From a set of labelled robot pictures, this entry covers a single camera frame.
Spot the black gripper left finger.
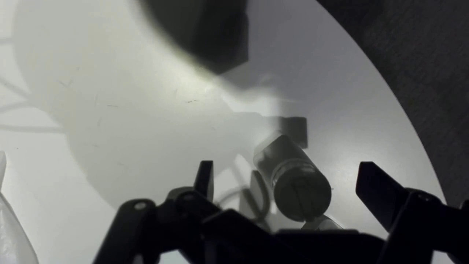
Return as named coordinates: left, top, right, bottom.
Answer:
left=93, top=160, right=314, bottom=264

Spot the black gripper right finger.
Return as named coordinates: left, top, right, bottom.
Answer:
left=355, top=160, right=469, bottom=264

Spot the square white bottle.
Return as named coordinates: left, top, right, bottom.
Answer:
left=252, top=132, right=334, bottom=223

